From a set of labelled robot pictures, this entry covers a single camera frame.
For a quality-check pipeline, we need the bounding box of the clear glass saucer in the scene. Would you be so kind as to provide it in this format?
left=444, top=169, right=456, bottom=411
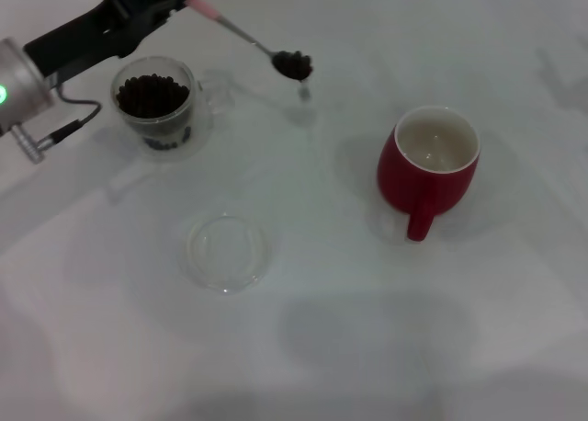
left=183, top=211, right=274, bottom=297

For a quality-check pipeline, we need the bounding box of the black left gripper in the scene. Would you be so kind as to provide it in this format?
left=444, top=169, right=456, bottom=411
left=22, top=0, right=200, bottom=80

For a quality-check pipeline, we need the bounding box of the pink handled metal spoon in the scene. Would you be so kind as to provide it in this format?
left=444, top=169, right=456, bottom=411
left=185, top=0, right=316, bottom=81

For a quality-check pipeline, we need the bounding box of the clear double-wall glass cup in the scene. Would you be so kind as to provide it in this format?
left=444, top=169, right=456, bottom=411
left=108, top=55, right=235, bottom=165

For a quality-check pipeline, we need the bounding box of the small scooped coffee bean heap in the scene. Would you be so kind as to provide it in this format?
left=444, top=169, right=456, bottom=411
left=273, top=50, right=316, bottom=80

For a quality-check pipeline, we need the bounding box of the red ceramic mug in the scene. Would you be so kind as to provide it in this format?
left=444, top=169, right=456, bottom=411
left=376, top=106, right=481, bottom=243

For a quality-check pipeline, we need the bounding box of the coffee beans pile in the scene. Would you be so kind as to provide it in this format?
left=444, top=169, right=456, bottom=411
left=115, top=73, right=192, bottom=152

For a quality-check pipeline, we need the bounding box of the dark left arm cable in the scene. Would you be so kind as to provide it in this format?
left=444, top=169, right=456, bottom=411
left=44, top=83, right=103, bottom=144

